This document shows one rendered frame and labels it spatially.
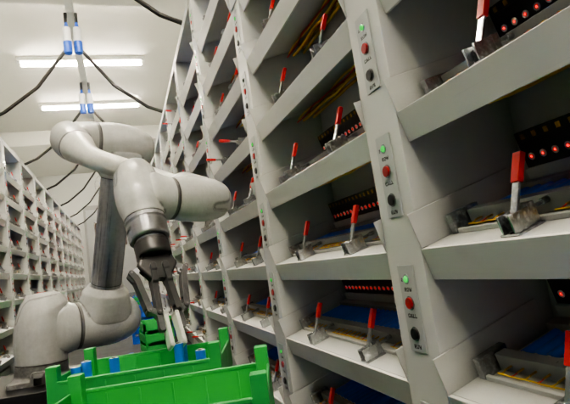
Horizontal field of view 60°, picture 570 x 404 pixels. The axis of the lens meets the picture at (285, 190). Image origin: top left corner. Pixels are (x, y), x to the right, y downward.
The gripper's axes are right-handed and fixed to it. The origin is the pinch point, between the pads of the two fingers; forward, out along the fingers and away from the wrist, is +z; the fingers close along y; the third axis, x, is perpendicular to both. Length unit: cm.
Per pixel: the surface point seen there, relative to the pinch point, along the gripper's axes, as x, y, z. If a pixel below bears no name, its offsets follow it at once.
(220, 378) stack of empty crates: 19.9, 1.9, 15.7
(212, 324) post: -146, -73, -48
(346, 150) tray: 41.9, -22.9, -11.0
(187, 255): -191, -90, -112
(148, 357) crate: -11.6, 2.5, 0.9
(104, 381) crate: 2.6, 14.8, 7.3
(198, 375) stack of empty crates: 18.9, 4.7, 14.2
